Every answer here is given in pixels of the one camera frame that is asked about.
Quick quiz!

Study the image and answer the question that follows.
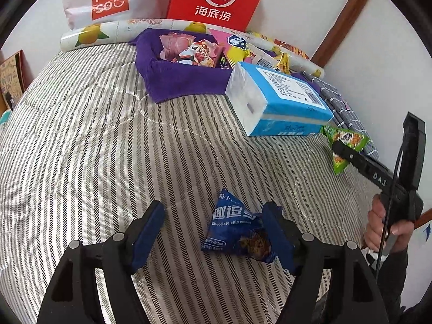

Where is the patterned book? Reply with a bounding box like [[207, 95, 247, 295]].
[[0, 50, 28, 109]]

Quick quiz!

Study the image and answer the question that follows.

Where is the person's right hand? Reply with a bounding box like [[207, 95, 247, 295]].
[[365, 194, 416, 254]]

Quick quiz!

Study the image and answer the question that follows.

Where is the blue tissue pack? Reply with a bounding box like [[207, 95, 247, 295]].
[[225, 61, 335, 137]]

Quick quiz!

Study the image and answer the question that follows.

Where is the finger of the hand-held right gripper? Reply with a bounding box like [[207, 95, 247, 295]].
[[332, 141, 365, 173]]

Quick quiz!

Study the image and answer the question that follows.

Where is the purple fabric basket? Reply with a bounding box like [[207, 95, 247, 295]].
[[130, 28, 318, 103]]

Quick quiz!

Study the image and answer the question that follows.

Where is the pink and yellow snack bag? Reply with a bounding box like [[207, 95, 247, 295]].
[[209, 29, 252, 70]]

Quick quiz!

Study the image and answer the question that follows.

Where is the panda print snack packet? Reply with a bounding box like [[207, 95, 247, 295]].
[[177, 40, 220, 70]]

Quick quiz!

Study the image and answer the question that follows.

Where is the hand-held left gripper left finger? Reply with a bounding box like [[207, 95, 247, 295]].
[[36, 200, 167, 324]]

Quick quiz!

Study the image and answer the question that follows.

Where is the grey checked folded cloth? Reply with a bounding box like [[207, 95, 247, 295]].
[[305, 71, 380, 159]]

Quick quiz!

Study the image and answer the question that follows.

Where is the brown wooden door frame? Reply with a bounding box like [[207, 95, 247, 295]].
[[310, 0, 377, 70]]

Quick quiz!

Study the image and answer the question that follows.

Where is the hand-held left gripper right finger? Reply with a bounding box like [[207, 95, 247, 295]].
[[261, 201, 402, 324]]

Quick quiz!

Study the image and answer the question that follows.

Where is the white barcode snack packet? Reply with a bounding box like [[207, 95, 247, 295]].
[[251, 49, 281, 71]]

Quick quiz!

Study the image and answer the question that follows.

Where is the orange red snack bag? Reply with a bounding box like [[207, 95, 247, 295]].
[[272, 39, 309, 61]]

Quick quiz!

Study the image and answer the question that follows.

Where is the striped quilted table cover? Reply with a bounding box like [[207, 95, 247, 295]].
[[0, 39, 406, 324]]

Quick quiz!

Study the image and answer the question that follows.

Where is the yellow snack packet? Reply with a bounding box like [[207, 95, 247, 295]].
[[273, 53, 291, 75]]

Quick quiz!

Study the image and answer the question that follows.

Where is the black cable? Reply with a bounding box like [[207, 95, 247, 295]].
[[373, 143, 407, 272]]

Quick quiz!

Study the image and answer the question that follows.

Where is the lemon print wallpaper roll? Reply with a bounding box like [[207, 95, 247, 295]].
[[60, 18, 325, 78]]

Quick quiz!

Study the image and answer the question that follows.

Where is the blue cookie packet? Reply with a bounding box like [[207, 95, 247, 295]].
[[201, 187, 278, 264]]

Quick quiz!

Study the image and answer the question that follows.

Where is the green triangular snack packet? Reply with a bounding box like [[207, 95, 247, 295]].
[[322, 125, 371, 176]]

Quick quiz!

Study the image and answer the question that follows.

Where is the person's right forearm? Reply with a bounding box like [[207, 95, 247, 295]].
[[366, 248, 432, 324]]

